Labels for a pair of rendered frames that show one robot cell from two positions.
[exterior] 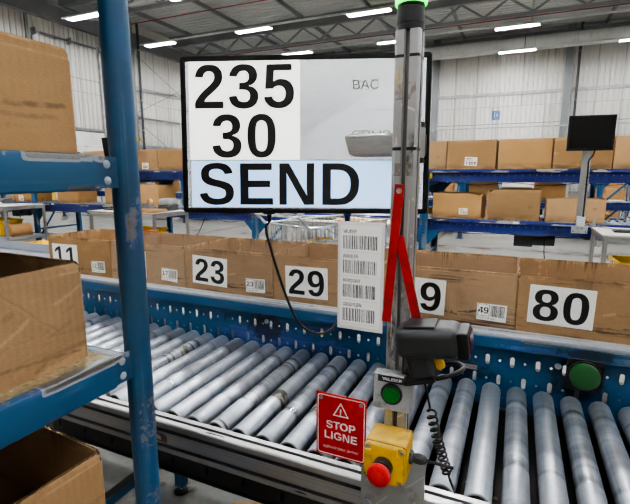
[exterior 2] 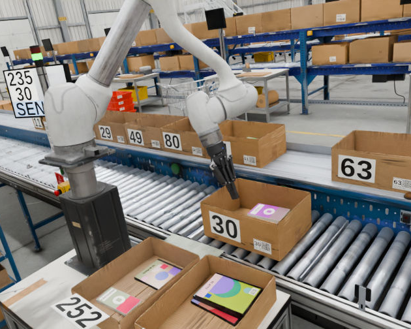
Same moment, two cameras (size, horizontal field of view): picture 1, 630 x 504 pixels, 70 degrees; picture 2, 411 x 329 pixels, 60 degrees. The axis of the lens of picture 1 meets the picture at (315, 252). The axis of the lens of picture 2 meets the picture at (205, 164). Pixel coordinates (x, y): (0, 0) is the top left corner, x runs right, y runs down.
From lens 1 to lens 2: 1.86 m
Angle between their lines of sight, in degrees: 22
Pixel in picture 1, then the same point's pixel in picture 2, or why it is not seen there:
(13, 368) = not seen: outside the picture
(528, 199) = (379, 46)
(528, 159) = (384, 11)
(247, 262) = not seen: hidden behind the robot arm
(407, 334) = not seen: hidden behind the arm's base
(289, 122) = (33, 89)
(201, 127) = (13, 91)
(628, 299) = (187, 137)
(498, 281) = (154, 130)
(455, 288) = (144, 134)
